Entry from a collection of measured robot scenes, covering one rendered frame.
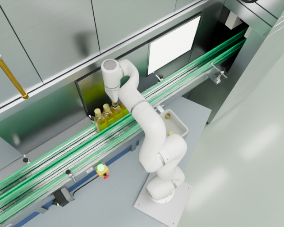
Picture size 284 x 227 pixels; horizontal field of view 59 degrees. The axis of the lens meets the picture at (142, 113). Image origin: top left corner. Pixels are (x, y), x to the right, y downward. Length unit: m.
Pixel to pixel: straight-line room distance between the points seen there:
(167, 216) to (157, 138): 0.93
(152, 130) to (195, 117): 1.16
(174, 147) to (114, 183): 0.88
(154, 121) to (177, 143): 0.17
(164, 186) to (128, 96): 0.59
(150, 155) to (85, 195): 0.94
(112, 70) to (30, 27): 0.37
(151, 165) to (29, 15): 0.73
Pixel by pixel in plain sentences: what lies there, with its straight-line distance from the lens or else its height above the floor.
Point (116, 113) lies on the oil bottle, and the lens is 1.54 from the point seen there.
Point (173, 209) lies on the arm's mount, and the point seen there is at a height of 0.77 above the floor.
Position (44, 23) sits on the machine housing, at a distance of 1.09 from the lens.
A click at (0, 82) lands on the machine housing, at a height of 1.71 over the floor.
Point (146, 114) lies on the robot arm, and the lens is 1.01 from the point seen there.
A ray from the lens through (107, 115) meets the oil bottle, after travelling 1.51.
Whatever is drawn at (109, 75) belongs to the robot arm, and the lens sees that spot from 1.19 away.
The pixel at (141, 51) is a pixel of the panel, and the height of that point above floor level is 1.45.
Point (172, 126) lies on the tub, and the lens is 1.84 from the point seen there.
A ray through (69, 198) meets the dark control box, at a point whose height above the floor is 1.00.
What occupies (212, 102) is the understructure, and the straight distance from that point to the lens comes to 2.60.
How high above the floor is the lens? 2.60
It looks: 63 degrees down
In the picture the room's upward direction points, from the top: 4 degrees clockwise
